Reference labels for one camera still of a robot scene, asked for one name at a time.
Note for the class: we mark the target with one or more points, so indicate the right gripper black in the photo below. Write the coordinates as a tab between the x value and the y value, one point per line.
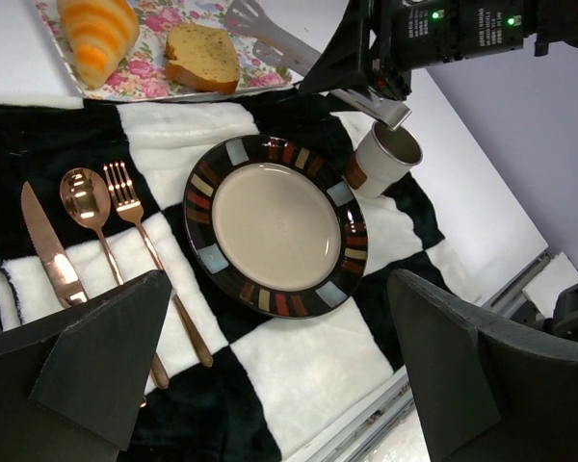
408	35

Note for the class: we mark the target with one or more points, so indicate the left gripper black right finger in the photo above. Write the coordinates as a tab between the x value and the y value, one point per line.
487	388

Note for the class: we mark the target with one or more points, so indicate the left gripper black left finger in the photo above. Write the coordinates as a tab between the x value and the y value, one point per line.
71	384

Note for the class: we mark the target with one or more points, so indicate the steel tongs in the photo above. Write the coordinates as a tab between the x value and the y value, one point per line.
277	47

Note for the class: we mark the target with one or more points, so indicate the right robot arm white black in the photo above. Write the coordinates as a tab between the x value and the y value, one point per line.
493	27

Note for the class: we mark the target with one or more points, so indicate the brown bread slice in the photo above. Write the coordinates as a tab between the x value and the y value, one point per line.
202	58

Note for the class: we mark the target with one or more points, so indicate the steel cup with white sleeve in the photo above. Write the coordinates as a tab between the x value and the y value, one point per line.
382	159

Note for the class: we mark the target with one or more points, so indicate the copper knife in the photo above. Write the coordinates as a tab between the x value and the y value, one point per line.
61	273

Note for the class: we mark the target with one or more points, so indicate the dark rimmed ceramic plate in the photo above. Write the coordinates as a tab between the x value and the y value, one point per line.
275	227

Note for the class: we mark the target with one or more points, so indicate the copper spoon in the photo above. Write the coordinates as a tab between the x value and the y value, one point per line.
86	199

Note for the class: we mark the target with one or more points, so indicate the floral tray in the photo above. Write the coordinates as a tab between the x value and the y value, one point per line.
152	50

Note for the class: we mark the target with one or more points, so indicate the copper fork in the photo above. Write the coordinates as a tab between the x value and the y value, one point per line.
130	208

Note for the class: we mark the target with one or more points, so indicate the orange striped croissant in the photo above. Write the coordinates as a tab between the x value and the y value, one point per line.
100	34

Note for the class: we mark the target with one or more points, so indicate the aluminium rail frame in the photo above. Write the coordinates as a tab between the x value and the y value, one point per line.
355	354

